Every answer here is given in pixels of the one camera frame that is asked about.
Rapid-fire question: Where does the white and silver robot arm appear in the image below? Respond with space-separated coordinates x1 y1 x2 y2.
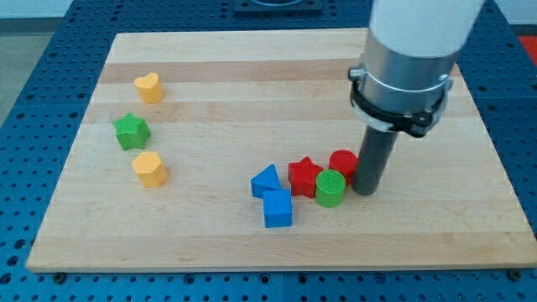
348 0 484 138

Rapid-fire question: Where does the red star block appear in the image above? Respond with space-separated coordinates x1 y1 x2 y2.
288 156 323 199

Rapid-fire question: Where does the yellow heart block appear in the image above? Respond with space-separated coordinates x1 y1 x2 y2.
133 72 164 104

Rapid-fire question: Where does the green star block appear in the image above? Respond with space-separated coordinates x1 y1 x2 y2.
112 112 151 150

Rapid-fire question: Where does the blue triangle block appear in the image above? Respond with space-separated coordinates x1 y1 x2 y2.
250 164 281 198

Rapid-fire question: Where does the blue cube block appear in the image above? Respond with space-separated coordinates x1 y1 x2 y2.
263 189 293 228

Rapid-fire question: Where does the light wooden board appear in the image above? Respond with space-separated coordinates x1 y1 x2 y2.
26 29 536 273

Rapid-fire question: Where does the green cylinder block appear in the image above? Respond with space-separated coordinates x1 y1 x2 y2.
315 169 347 208

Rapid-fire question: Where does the red cylinder block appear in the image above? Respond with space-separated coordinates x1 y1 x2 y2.
329 149 358 185

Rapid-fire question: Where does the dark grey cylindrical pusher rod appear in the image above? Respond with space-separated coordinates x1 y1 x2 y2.
352 127 398 195

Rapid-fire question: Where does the yellow hexagon block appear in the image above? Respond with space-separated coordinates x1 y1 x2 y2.
132 151 169 188

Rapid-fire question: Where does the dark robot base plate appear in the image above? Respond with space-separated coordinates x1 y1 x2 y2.
232 0 323 15

